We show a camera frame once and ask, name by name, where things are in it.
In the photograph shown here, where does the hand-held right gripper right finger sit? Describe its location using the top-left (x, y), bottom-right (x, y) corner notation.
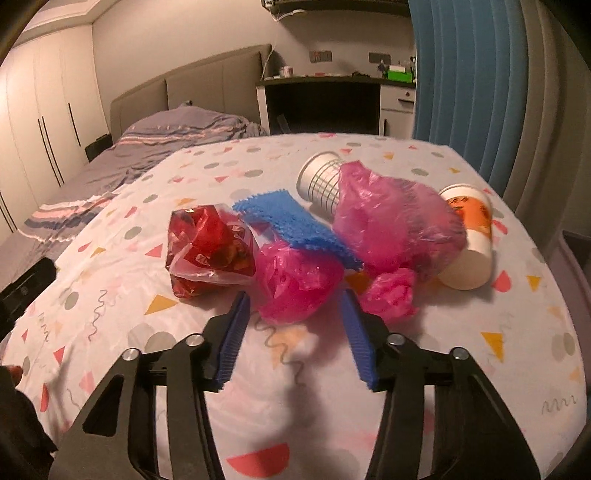
top-left (339, 290), bottom-right (541, 480)

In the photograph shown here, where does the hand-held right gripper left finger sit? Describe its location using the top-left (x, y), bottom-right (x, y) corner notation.
top-left (55, 291), bottom-right (252, 480)

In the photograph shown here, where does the small pink plastic bag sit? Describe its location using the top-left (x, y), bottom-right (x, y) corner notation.
top-left (360, 268), bottom-right (419, 323)

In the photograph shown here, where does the red plastic bag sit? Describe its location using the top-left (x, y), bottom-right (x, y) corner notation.
top-left (166, 205), bottom-right (257, 298)

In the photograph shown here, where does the large pink plastic bag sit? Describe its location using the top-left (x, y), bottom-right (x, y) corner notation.
top-left (332, 161), bottom-right (467, 282)

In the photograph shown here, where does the blue silicone mat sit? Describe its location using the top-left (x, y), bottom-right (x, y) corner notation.
top-left (232, 188), bottom-right (365, 271)

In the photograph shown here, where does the orange print paper cup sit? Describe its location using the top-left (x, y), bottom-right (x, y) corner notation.
top-left (436, 184), bottom-right (494, 291)

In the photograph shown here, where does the white grid paper cup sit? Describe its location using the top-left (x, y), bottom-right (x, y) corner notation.
top-left (296, 151), bottom-right (345, 217)

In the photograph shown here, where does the grey plastic bin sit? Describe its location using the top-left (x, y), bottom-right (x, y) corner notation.
top-left (560, 230), bottom-right (591, 301)

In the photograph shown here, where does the patterned white tablecloth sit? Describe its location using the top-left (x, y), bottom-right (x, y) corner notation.
top-left (0, 131), bottom-right (585, 480)

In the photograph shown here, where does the black bedside stand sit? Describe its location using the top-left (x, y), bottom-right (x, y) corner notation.
top-left (84, 134), bottom-right (113, 162)

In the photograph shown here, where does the white wardrobe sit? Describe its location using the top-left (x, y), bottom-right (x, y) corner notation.
top-left (0, 25), bottom-right (116, 232)

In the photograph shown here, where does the grey striped blanket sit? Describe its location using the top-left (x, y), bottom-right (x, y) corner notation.
top-left (0, 102), bottom-right (269, 296)

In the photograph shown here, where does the white drawer cabinet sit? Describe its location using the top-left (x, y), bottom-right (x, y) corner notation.
top-left (379, 83), bottom-right (416, 138)

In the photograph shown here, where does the grey padded headboard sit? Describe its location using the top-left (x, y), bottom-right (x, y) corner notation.
top-left (111, 44), bottom-right (273, 139)

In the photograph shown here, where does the dark top desk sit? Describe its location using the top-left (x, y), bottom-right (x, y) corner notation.
top-left (255, 74), bottom-right (416, 137)

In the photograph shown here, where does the blue grey curtain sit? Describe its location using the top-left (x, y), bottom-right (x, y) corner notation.
top-left (406, 0), bottom-right (591, 250)

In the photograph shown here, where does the dark wall shelf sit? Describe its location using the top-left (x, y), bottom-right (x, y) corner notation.
top-left (261, 0), bottom-right (409, 9)

